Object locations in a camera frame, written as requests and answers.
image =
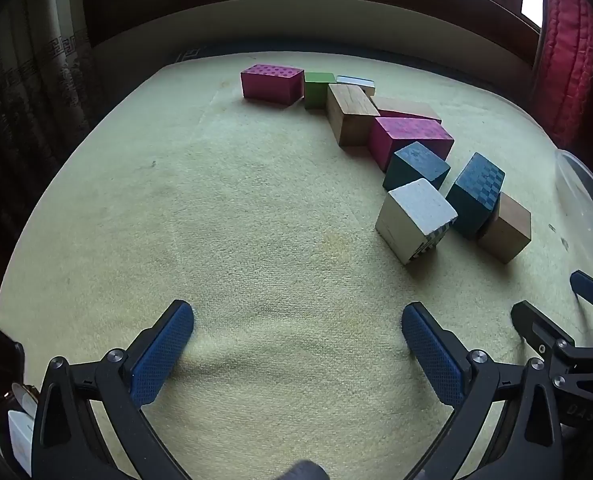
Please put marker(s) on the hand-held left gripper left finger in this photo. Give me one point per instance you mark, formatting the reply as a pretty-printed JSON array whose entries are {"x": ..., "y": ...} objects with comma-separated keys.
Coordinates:
[{"x": 161, "y": 355}]

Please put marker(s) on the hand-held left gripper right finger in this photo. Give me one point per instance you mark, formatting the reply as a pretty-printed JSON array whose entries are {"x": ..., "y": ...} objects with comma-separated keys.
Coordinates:
[{"x": 434, "y": 355}]

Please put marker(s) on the brown wooden cube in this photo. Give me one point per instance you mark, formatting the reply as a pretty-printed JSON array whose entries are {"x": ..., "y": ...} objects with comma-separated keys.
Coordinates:
[{"x": 508, "y": 227}]

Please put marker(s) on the clear plastic container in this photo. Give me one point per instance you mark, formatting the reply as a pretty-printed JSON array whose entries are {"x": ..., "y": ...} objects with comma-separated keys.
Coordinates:
[{"x": 583, "y": 185}]

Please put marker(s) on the white wooden cube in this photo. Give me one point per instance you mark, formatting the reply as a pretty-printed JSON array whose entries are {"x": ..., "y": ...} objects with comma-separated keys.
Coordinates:
[{"x": 414, "y": 215}]

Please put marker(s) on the blue checkered wooden block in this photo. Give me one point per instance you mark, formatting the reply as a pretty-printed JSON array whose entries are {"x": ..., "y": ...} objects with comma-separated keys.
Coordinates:
[{"x": 476, "y": 192}]

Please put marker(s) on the dark teal wooden block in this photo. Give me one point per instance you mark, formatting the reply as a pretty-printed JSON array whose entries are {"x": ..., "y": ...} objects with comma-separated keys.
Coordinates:
[{"x": 416, "y": 165}]

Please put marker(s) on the pink dotted wooden block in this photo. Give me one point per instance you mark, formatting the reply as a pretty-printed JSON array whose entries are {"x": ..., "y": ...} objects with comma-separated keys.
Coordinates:
[
  {"x": 409, "y": 132},
  {"x": 271, "y": 82}
]

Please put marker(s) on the long natural wooden block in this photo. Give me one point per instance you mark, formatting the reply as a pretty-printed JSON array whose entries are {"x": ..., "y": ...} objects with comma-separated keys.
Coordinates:
[{"x": 351, "y": 115}]

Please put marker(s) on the white grey wooden block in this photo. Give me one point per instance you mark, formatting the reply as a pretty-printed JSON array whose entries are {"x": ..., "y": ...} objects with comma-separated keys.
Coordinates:
[{"x": 359, "y": 82}]

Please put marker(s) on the green wooden block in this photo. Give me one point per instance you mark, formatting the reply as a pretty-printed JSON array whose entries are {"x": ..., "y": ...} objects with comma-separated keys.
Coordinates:
[{"x": 317, "y": 87}]

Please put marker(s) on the yellow blanket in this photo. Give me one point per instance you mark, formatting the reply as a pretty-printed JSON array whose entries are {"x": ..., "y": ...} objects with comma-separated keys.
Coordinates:
[{"x": 226, "y": 220}]

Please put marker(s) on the black phone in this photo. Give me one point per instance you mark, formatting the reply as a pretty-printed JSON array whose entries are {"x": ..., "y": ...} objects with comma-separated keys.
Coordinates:
[{"x": 4, "y": 360}]

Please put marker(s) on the white box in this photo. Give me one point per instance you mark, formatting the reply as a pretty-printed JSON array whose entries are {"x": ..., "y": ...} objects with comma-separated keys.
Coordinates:
[{"x": 20, "y": 440}]

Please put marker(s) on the red quilted curtain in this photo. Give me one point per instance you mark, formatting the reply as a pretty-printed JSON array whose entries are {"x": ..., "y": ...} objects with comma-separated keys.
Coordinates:
[{"x": 568, "y": 50}]

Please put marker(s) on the patterned brown curtain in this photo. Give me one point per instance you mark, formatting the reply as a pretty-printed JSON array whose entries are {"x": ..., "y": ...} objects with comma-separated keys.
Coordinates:
[{"x": 31, "y": 85}]

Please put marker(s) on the dark wooden window frame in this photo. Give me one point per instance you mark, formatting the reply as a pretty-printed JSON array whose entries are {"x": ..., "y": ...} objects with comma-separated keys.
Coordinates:
[{"x": 301, "y": 15}]

